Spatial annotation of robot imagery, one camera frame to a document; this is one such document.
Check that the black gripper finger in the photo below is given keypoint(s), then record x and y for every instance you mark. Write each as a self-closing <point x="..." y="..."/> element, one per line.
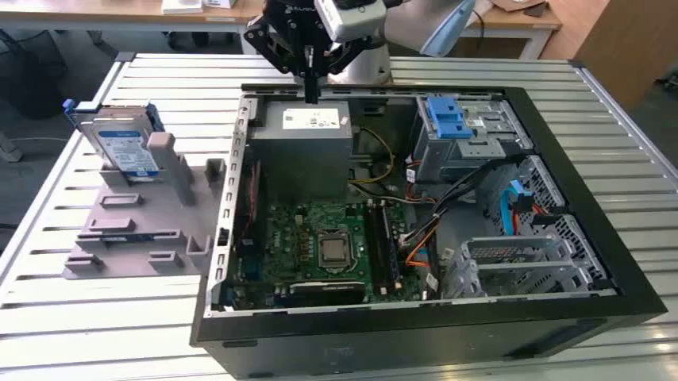
<point x="254" y="33"/>
<point x="318" y="89"/>

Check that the hard disk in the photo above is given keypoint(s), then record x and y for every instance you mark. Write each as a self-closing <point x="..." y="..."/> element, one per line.
<point x="124" y="151"/>

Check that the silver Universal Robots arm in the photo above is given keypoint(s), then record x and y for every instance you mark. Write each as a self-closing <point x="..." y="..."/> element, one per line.
<point x="366" y="63"/>

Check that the silver disk bay cage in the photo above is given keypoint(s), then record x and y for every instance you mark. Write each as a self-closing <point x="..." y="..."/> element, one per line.
<point x="522" y="266"/>

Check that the small white box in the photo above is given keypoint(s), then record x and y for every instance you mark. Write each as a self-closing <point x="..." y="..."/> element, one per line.
<point x="216" y="3"/>

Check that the large white box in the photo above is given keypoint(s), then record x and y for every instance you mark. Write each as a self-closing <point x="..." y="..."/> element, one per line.
<point x="183" y="6"/>

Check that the grey power supply unit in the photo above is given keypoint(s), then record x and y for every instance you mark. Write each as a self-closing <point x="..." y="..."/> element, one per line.
<point x="296" y="166"/>

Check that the blue plastic drive latch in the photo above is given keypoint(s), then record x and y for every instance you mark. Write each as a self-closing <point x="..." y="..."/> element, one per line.
<point x="447" y="119"/>

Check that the wooden office desk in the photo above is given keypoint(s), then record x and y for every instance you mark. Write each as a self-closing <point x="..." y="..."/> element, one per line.
<point x="509" y="21"/>
<point x="106" y="8"/>

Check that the silver optical drive cage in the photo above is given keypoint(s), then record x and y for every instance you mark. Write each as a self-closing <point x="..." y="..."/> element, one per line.
<point x="477" y="150"/>

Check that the green motherboard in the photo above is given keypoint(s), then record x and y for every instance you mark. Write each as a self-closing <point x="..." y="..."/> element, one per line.
<point x="288" y="238"/>

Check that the silver CPU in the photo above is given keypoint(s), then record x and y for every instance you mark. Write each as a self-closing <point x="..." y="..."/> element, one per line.
<point x="334" y="251"/>

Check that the brown cardboard box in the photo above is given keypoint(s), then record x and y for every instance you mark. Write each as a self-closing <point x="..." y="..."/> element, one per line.
<point x="517" y="6"/>

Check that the black RAM slot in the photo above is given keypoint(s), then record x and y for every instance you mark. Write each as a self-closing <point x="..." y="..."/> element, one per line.
<point x="377" y="254"/>

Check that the grey parts rack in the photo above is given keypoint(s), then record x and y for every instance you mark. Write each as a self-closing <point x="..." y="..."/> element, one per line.
<point x="154" y="216"/>

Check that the installed RAM stick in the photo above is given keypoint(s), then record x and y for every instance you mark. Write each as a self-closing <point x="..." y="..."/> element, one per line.
<point x="393" y="258"/>

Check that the bare RAM stick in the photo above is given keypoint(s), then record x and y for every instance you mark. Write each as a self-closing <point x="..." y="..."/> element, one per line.
<point x="132" y="238"/>

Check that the black graphics card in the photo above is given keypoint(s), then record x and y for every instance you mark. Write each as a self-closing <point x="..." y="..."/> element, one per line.
<point x="328" y="293"/>

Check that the white table foot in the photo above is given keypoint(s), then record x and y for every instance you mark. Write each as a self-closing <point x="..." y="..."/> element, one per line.
<point x="11" y="151"/>

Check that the wooden cabinet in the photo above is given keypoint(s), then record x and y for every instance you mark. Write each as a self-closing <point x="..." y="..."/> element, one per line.
<point x="635" y="47"/>

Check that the black open PC case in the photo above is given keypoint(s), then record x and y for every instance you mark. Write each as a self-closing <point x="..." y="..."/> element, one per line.
<point x="371" y="349"/>

